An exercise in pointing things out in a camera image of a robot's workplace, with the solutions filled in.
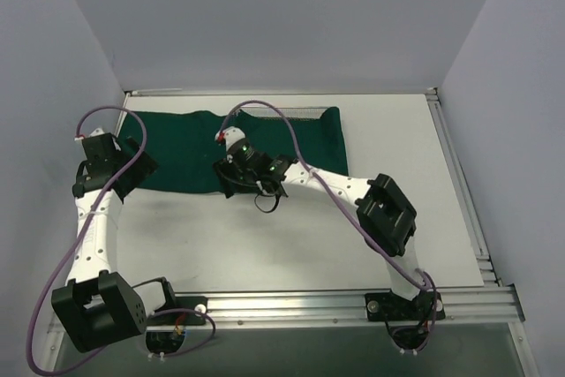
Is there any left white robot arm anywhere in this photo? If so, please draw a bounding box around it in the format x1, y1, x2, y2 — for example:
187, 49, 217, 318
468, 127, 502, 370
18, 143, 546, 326
51, 128, 178, 353

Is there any aluminium rail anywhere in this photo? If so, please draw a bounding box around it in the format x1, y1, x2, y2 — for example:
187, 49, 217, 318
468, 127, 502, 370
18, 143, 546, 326
425, 87, 503, 287
47, 286, 526, 334

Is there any aluminium right side rail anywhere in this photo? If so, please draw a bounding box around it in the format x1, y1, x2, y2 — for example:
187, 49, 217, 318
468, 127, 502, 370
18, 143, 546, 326
425, 87, 503, 287

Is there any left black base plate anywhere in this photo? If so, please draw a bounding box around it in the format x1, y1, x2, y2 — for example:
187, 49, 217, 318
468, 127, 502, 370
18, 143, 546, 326
148, 295, 208, 328

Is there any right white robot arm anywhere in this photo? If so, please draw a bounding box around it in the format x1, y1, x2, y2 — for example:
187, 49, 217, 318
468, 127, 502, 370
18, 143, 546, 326
213, 131, 431, 318

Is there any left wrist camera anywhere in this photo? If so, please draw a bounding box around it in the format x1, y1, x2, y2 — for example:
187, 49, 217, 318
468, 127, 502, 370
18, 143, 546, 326
74, 127, 120, 153

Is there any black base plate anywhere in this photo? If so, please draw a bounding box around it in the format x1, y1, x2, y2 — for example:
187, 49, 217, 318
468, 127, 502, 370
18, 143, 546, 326
148, 295, 208, 328
364, 290, 433, 322

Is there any green surgical cloth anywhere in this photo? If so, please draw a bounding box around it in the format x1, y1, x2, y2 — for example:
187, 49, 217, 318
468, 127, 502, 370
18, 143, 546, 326
138, 107, 349, 194

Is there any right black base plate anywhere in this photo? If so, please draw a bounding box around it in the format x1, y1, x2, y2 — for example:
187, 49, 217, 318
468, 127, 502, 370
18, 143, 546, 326
364, 290, 433, 322

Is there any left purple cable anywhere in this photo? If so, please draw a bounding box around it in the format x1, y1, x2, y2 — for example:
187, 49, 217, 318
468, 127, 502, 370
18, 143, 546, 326
26, 105, 217, 376

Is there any aluminium front rail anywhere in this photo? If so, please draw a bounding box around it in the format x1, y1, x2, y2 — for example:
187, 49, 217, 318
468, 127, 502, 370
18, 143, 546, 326
47, 286, 526, 334

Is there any metal mesh instrument tray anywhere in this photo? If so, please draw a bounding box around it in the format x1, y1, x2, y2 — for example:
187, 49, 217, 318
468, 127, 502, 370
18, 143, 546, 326
236, 105, 328, 121

